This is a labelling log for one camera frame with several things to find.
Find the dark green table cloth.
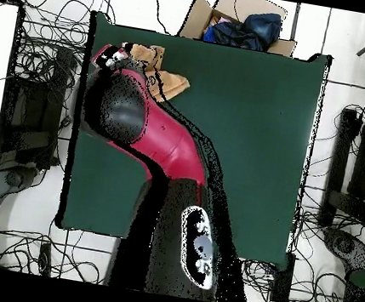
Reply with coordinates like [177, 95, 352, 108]
[54, 9, 334, 275]

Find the round dark stand base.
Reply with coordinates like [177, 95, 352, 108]
[318, 225, 365, 274]

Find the tan terry towel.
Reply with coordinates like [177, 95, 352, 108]
[113, 39, 197, 108]

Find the open cardboard box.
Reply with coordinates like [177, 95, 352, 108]
[175, 0, 304, 59]

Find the black power strip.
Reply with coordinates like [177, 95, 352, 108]
[269, 251, 297, 302]

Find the blue clothes pile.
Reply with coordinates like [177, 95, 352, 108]
[202, 2, 284, 54]

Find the black equipment rack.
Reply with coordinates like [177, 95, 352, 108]
[0, 38, 79, 173]

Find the black cable tangle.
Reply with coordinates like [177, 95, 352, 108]
[236, 257, 349, 302]
[9, 0, 121, 94]

